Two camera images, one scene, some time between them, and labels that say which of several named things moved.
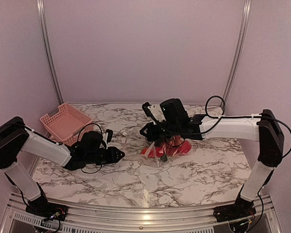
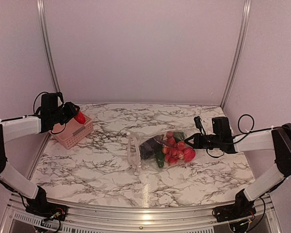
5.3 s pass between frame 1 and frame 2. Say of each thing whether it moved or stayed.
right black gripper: moved
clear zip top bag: moved
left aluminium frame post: stayed
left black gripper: moved
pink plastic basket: stayed
